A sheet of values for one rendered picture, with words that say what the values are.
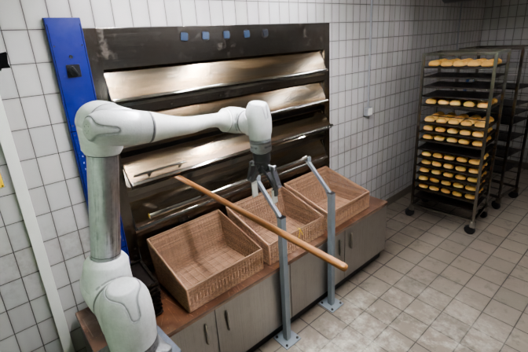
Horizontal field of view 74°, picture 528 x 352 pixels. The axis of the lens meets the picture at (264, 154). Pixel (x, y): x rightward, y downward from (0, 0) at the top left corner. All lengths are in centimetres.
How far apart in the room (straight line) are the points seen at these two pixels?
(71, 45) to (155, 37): 45
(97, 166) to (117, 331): 51
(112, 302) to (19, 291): 112
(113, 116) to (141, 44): 112
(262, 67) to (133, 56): 94
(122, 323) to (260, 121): 83
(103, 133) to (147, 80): 113
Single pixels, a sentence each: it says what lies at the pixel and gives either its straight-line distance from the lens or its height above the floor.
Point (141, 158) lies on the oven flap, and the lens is 224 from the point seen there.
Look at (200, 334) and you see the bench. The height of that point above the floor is 45.
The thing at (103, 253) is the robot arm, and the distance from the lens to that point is 137.
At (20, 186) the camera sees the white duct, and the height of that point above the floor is 138.
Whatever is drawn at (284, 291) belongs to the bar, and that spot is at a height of 42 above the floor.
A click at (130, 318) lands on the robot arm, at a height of 120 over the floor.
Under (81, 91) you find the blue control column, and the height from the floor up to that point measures 180.
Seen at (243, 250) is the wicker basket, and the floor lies 64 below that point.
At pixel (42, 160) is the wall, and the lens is 208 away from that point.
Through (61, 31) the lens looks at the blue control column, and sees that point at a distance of 202.
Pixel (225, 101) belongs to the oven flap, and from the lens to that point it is 248.
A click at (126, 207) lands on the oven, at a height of 109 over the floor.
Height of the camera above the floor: 199
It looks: 18 degrees down
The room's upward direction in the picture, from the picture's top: 4 degrees counter-clockwise
